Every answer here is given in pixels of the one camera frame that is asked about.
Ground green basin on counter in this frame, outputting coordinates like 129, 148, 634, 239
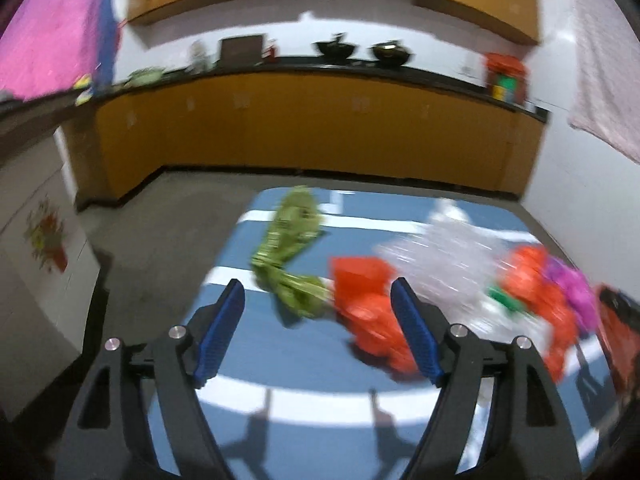
125, 67, 165, 87

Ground wooden lower kitchen cabinets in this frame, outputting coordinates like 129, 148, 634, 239
62, 70, 548, 203

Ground green paw print bag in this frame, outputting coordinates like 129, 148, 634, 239
250, 185, 330, 318

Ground clear plastic bag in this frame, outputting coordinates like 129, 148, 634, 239
374, 198, 551, 354

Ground small green plastic scrap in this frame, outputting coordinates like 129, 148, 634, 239
487, 285, 526, 313

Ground flower sticker white cabinet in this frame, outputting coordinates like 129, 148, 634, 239
1, 139, 100, 419

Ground magenta blue hanging cloth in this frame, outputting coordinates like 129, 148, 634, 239
1, 0, 120, 100

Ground red bag with containers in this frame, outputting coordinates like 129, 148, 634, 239
485, 52, 528, 106

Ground red plastic trash basket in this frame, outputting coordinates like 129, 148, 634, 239
597, 285, 639, 396

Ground clear jar on counter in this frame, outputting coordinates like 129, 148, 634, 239
188, 40, 210, 74

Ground large orange plastic bag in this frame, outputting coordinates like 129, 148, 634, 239
498, 245, 578, 382

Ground magenta plastic bag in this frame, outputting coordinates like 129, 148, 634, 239
544, 256, 599, 337

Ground blue white striped tablecloth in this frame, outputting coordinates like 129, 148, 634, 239
186, 188, 618, 479

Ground black lidded pot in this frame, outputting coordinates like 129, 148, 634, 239
370, 40, 412, 68

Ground dark cutting board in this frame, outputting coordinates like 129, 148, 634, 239
217, 35, 265, 67

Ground pink floral hanging cloth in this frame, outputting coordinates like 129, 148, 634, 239
570, 0, 639, 162

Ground black wok with handle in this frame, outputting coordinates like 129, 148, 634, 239
314, 32, 358, 64

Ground small orange plastic bag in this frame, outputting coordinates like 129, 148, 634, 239
330, 256, 418, 376

